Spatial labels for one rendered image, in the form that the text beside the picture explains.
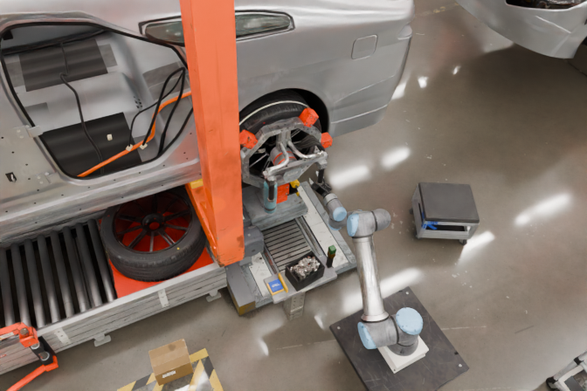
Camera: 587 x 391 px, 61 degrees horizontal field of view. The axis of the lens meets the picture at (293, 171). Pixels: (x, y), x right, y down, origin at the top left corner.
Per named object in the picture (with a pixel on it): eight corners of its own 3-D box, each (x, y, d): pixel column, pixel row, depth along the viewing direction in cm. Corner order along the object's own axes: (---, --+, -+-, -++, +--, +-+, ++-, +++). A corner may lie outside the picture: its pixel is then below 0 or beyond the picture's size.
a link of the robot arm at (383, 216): (396, 207, 275) (359, 207, 341) (374, 210, 273) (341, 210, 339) (399, 228, 274) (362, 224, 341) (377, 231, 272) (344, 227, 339)
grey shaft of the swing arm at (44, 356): (58, 357, 310) (31, 322, 272) (60, 365, 307) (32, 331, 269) (44, 363, 307) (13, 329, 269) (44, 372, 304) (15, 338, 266)
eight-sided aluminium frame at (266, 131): (312, 167, 353) (320, 109, 313) (316, 174, 350) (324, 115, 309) (240, 190, 336) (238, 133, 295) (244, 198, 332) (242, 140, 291)
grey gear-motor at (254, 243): (243, 220, 381) (242, 190, 355) (265, 264, 357) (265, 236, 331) (220, 228, 375) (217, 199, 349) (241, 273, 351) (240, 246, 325)
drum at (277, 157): (287, 155, 332) (288, 140, 321) (301, 178, 320) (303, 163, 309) (268, 161, 327) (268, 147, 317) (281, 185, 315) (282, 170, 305)
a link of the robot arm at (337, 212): (334, 223, 323) (335, 215, 316) (325, 209, 331) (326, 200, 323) (347, 219, 326) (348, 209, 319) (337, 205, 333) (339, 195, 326)
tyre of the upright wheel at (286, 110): (283, 161, 377) (321, 91, 340) (297, 184, 363) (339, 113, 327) (203, 161, 338) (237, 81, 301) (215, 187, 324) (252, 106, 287)
